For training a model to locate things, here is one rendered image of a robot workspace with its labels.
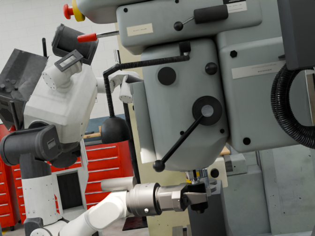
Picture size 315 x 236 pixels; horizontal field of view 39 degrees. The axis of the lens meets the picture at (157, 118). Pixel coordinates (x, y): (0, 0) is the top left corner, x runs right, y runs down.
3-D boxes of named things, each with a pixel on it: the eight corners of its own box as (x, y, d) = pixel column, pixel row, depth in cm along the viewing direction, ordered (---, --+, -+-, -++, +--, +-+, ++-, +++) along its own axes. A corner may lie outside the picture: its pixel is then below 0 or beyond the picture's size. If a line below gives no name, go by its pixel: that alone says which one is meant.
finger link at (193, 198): (208, 202, 113) (184, 204, 115) (206, 190, 113) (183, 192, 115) (206, 204, 112) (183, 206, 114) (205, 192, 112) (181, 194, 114)
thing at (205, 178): (212, 185, 157) (209, 169, 157) (206, 189, 153) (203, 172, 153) (200, 186, 160) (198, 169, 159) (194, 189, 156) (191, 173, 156)
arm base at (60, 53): (45, 60, 161) (48, 52, 151) (56, 29, 164) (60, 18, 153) (84, 75, 166) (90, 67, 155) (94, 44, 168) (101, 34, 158)
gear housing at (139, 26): (121, 48, 103) (114, 5, 102) (131, 56, 127) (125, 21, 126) (264, 24, 101) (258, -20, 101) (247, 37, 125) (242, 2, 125)
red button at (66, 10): (63, 18, 113) (60, 3, 113) (66, 21, 117) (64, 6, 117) (75, 16, 113) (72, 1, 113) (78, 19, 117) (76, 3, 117)
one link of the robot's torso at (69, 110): (-6, 157, 161) (-25, 102, 131) (30, 85, 179) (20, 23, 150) (73, 179, 161) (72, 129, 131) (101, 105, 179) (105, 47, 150)
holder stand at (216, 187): (193, 250, 153) (184, 194, 152) (198, 229, 174) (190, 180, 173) (228, 247, 151) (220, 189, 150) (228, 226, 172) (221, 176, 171)
